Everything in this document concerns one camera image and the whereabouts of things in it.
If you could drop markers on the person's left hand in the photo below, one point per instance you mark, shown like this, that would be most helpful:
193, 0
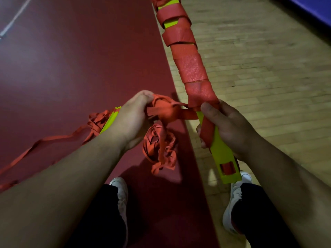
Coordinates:
132, 121

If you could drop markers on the black right trouser leg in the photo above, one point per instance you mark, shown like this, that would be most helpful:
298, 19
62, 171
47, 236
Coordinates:
263, 219

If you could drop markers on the person's right hand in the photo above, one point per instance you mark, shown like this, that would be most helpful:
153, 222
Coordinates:
235, 131

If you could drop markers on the white left shoe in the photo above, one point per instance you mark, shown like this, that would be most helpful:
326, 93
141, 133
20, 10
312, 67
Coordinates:
121, 191

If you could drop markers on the black trouser leg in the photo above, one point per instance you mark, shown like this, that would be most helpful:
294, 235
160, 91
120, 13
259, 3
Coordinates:
100, 219
263, 219

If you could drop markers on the person's right forearm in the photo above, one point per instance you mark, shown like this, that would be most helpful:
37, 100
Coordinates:
294, 201

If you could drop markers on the black left trouser leg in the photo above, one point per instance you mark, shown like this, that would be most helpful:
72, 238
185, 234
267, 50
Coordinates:
100, 219

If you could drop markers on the white right shoe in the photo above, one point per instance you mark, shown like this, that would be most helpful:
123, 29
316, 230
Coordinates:
234, 198

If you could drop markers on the white shoe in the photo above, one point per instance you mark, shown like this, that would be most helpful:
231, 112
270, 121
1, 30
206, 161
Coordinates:
234, 198
121, 191

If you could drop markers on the person's left forearm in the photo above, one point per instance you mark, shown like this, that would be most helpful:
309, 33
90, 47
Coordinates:
59, 193

